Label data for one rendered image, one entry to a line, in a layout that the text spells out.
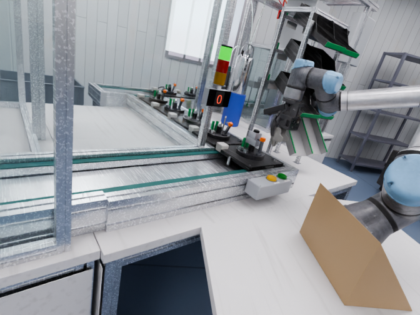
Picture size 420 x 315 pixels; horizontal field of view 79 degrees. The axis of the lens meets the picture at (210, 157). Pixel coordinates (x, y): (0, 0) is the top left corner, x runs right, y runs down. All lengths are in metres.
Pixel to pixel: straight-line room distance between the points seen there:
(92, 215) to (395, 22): 5.55
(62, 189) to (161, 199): 0.29
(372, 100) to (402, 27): 4.79
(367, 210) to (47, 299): 0.88
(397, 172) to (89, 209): 0.79
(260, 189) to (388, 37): 4.97
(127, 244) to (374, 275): 0.63
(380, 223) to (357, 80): 4.73
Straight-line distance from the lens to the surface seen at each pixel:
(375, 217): 0.89
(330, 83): 1.02
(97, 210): 0.75
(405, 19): 5.89
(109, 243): 0.76
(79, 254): 0.74
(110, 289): 0.86
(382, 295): 0.86
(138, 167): 1.02
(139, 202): 0.78
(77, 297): 0.84
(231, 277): 0.73
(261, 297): 0.72
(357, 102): 1.12
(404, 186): 0.78
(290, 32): 2.54
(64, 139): 0.59
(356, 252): 0.78
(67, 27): 0.55
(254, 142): 1.20
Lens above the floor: 1.37
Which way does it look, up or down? 21 degrees down
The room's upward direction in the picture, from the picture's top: 13 degrees clockwise
